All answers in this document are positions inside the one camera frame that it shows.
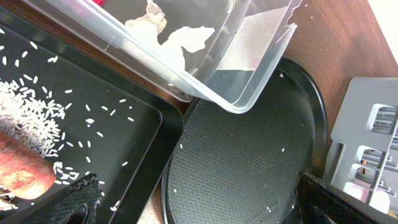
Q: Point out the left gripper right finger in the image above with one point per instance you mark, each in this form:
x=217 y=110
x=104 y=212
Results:
x=320 y=202

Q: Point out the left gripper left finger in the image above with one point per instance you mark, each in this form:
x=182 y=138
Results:
x=76 y=203

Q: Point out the orange carrot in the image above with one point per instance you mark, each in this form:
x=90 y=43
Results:
x=23 y=171

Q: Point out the pink plastic cup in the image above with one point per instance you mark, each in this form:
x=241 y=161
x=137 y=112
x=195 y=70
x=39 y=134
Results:
x=380 y=200

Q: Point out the white tissue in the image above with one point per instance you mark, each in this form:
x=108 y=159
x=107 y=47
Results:
x=146 y=29

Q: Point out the red snack wrapper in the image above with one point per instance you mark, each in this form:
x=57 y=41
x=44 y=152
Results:
x=100 y=2

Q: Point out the grey dishwasher rack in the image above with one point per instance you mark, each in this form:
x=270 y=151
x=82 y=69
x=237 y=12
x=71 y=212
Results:
x=364 y=133

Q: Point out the black rectangular tray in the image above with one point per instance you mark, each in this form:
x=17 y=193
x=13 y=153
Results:
x=128 y=170

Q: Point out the round black serving tray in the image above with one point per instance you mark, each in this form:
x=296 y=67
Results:
x=244 y=168

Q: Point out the pile of food scraps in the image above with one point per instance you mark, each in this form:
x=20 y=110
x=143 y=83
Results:
x=56 y=109

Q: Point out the clear plastic bin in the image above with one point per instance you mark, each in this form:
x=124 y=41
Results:
x=222 y=51

